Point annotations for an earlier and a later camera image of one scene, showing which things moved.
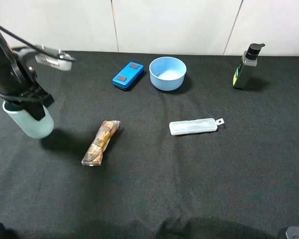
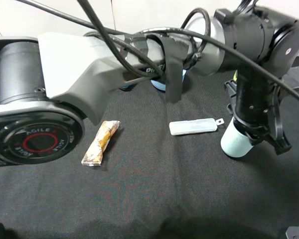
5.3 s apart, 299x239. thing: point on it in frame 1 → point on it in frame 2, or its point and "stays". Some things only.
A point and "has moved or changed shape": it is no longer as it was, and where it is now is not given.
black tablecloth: [158, 146] stays
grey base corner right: [297, 232] stays
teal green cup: [34, 128] has moved or changed shape
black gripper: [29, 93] → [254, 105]
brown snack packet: [93, 156] stays
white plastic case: [196, 126] stays
